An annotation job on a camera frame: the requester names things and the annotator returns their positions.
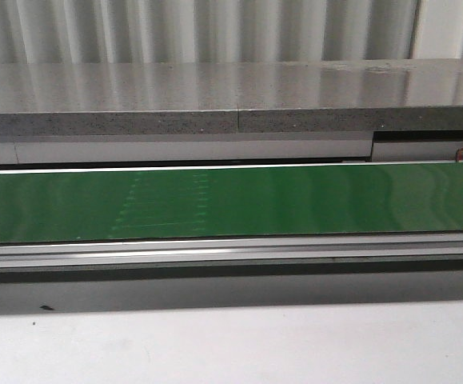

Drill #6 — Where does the green conveyor belt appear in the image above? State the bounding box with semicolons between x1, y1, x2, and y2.
0;162;463;244

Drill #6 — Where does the grey speckled stone counter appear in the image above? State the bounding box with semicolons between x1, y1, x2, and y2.
0;59;463;137

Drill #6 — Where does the white pleated curtain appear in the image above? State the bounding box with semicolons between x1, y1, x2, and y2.
0;1;463;63

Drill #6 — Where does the aluminium conveyor frame rail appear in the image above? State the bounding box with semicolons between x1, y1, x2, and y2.
0;232;463;272

